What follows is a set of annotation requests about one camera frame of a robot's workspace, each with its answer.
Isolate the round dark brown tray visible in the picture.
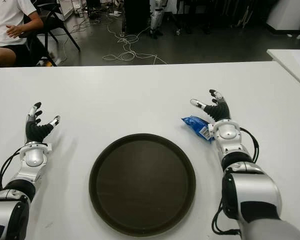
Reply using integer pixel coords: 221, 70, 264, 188
88, 133, 197, 231

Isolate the black right elbow cable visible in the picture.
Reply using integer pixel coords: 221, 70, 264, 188
211, 201, 242, 237

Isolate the white machine housing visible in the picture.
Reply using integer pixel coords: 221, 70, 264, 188
265, 0, 300, 35

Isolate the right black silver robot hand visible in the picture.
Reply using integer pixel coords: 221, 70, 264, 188
189, 88, 233, 124

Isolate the standing silver humanoid robot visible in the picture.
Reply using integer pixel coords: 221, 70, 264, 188
149, 0, 169, 40

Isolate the white side table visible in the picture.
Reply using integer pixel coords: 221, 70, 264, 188
266, 48, 300, 92

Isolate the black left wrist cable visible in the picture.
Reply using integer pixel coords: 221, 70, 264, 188
0, 147, 24, 191

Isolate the black chair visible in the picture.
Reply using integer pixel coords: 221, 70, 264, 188
19, 0, 81, 67

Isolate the blue Oreo snack packet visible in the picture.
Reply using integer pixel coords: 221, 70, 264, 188
181, 116, 215, 145

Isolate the white floor cable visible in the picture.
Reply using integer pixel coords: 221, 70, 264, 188
102, 14, 168, 65

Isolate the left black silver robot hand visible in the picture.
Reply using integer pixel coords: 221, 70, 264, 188
25, 101, 61, 145

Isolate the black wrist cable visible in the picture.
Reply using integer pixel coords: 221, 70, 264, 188
239, 127, 261, 162
0, 147, 24, 191

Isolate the black stand with casters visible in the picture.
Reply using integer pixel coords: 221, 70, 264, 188
168, 0, 216, 36

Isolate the black cabinet on casters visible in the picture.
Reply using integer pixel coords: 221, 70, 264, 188
124, 0, 151, 35

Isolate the seated person in white shirt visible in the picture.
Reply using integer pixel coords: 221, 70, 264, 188
0, 0, 45, 73

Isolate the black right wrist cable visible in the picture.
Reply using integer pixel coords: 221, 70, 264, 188
239, 127, 261, 162

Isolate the folded silver metal frame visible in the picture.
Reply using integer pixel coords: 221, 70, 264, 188
236, 4, 253, 28

